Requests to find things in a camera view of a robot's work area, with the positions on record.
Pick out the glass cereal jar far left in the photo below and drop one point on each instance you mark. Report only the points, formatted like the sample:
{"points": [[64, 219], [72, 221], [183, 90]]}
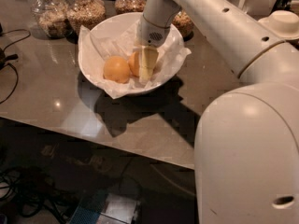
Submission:
{"points": [[51, 17]]}

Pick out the white ceramic bowl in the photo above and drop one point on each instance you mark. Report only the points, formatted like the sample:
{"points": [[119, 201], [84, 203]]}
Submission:
{"points": [[118, 25]]}

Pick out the orange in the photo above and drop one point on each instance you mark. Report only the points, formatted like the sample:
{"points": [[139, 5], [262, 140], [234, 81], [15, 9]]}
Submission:
{"points": [[133, 62], [116, 69]]}

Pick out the white paper napkin liner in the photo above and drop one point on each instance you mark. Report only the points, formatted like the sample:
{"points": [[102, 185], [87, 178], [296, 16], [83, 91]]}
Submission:
{"points": [[102, 47]]}

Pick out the glass cereal jar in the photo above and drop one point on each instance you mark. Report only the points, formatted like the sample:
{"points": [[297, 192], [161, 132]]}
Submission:
{"points": [[87, 13], [183, 23], [51, 17], [125, 6]]}

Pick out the metal box on floor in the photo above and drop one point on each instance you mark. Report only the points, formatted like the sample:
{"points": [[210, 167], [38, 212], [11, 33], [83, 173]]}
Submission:
{"points": [[104, 207]]}

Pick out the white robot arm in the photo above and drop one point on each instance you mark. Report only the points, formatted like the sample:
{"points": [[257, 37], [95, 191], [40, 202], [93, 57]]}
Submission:
{"points": [[246, 154]]}

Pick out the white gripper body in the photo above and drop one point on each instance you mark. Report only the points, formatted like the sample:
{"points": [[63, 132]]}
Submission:
{"points": [[151, 34]]}

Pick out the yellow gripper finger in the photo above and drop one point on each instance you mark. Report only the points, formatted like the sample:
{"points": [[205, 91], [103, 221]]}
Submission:
{"points": [[147, 62]]}

